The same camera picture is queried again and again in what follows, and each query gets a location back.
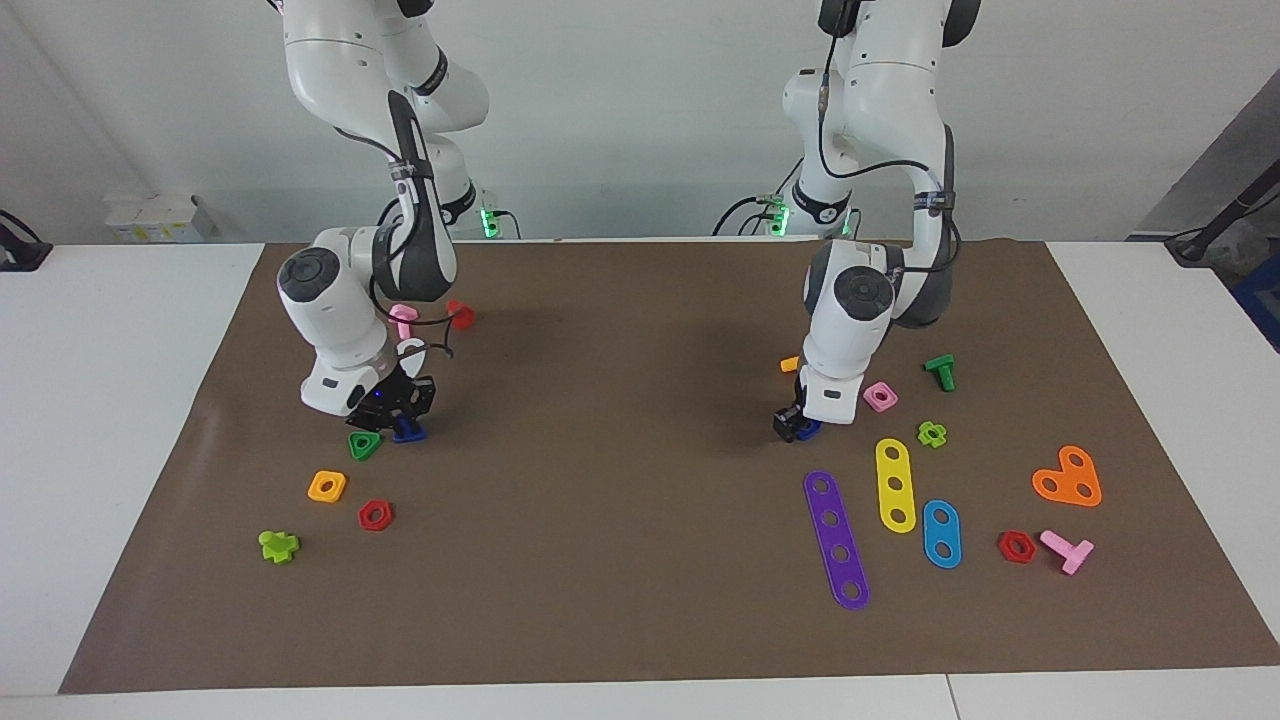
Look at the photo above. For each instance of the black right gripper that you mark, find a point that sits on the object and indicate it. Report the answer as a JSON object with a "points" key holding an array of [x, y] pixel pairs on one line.
{"points": [[395, 400]]}

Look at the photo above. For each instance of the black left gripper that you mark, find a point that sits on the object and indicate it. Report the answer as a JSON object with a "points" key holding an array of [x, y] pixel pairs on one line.
{"points": [[793, 410]]}

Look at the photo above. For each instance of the blue plastic screw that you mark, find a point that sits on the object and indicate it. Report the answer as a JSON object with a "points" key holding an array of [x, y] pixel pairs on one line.
{"points": [[409, 436]]}

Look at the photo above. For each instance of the blue square plastic nut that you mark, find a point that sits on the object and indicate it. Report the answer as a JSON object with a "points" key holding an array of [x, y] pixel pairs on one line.
{"points": [[811, 431]]}

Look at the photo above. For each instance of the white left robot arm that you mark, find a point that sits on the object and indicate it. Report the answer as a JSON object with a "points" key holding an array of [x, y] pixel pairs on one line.
{"points": [[870, 100]]}

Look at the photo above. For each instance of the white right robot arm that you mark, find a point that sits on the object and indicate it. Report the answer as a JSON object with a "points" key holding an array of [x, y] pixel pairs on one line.
{"points": [[340, 310]]}

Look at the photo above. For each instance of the green triangular plastic nut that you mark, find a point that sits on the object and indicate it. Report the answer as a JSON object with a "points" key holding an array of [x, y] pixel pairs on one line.
{"points": [[356, 452]]}

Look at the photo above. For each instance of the pink square plastic nut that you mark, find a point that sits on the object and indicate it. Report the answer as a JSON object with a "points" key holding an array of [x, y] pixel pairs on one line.
{"points": [[870, 398]]}

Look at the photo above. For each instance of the red hexagonal plastic nut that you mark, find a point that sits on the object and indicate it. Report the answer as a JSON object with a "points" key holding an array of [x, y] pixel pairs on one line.
{"points": [[366, 516], [1004, 547]]}

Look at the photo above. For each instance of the pink plastic screw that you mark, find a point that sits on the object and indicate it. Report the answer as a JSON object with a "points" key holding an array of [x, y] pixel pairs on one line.
{"points": [[1068, 552], [403, 318]]}

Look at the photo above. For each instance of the orange square plastic nut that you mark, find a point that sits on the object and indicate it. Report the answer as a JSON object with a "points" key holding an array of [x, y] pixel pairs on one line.
{"points": [[314, 488]]}

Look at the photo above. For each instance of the red plastic screw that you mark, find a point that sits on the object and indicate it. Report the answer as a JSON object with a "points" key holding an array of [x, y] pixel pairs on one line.
{"points": [[460, 315]]}

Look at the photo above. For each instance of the lime cross-shaped plastic nut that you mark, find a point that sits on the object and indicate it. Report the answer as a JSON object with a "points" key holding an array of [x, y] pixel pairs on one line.
{"points": [[923, 434]]}

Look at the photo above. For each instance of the dark green plastic screw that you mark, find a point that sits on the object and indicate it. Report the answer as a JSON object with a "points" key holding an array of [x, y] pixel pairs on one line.
{"points": [[940, 370]]}

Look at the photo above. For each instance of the lime green plastic screw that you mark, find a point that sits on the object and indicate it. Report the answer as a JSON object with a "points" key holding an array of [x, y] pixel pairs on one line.
{"points": [[278, 546]]}

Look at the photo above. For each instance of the yellow three-hole plate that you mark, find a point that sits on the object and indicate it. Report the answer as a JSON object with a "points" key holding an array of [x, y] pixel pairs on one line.
{"points": [[896, 475]]}

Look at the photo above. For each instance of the purple four-hole plate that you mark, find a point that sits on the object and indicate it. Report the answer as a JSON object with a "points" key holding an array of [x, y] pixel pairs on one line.
{"points": [[838, 540]]}

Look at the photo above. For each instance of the brown table mat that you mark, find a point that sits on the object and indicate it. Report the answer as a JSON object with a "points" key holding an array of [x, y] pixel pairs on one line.
{"points": [[640, 450]]}

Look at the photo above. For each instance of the blue two-hole plate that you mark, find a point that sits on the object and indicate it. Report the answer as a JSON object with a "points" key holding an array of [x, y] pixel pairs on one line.
{"points": [[941, 533]]}

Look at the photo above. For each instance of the orange L-shaped plate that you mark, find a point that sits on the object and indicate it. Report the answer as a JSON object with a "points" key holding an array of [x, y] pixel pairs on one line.
{"points": [[1068, 477]]}

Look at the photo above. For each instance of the white cardboard box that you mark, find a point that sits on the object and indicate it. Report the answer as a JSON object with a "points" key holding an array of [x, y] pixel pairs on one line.
{"points": [[160, 218]]}

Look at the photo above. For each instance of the black stand pole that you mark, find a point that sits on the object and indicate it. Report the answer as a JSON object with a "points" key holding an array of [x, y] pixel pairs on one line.
{"points": [[1225, 215]]}

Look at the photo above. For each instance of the blue crate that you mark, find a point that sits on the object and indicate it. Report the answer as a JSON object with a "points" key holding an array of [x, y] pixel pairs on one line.
{"points": [[1262, 305]]}

